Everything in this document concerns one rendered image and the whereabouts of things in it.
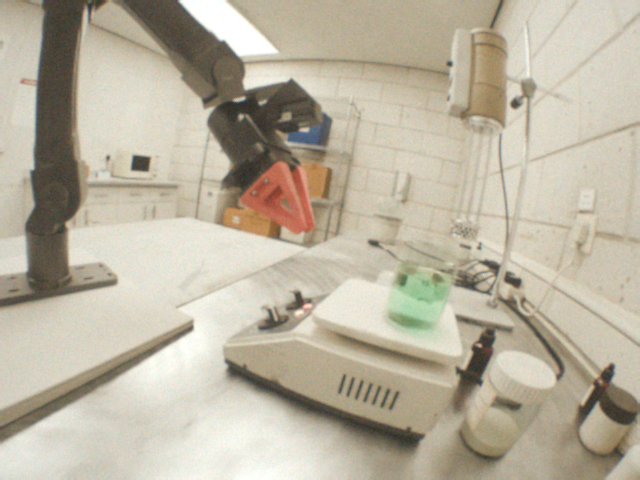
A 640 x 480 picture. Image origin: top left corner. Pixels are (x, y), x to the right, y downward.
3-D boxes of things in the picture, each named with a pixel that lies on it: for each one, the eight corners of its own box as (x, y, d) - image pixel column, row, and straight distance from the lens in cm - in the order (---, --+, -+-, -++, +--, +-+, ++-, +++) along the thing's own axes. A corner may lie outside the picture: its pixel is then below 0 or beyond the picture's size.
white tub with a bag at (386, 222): (383, 245, 115) (394, 194, 114) (360, 236, 125) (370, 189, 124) (404, 246, 126) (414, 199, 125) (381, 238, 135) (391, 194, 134)
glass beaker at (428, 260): (364, 317, 23) (387, 220, 21) (402, 308, 27) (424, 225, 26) (422, 353, 20) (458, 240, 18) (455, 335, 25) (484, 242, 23)
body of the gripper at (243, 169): (304, 166, 38) (275, 130, 42) (265, 153, 29) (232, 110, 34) (272, 196, 40) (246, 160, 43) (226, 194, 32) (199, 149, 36)
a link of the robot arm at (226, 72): (276, 127, 49) (259, 61, 49) (306, 124, 42) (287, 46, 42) (214, 149, 44) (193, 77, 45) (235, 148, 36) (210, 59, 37)
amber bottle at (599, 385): (597, 413, 44) (624, 366, 42) (587, 418, 42) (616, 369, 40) (585, 402, 45) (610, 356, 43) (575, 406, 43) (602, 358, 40)
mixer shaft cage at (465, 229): (450, 236, 57) (471, 115, 60) (445, 232, 63) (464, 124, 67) (481, 243, 58) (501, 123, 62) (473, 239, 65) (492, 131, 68)
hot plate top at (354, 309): (305, 322, 21) (307, 312, 21) (348, 283, 32) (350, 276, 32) (460, 369, 21) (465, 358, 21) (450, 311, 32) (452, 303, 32)
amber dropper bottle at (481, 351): (484, 377, 38) (507, 329, 36) (473, 385, 36) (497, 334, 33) (467, 366, 39) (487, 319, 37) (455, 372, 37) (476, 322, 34)
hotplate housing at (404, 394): (219, 365, 29) (222, 292, 24) (282, 320, 38) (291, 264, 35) (448, 451, 26) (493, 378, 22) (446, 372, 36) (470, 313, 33)
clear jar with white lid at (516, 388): (513, 426, 33) (552, 361, 29) (510, 467, 28) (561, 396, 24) (464, 409, 31) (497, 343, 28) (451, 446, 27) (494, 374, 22)
